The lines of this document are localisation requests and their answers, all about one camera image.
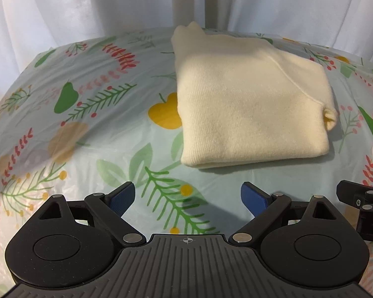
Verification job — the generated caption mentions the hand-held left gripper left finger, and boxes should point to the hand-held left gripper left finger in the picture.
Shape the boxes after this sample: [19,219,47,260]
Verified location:
[39,181,146,247]

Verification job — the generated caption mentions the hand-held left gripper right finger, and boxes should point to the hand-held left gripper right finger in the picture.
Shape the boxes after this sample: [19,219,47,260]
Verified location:
[229,182,338,247]

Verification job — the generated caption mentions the cream knit sweater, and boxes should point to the cream knit sweater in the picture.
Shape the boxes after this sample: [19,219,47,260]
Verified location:
[170,21,339,170]

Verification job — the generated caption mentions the floral printed sheet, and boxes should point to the floral printed sheet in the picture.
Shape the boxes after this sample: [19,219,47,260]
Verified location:
[0,26,373,298]

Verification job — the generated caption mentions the white curtain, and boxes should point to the white curtain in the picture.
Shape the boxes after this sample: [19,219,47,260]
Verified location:
[0,0,373,125]

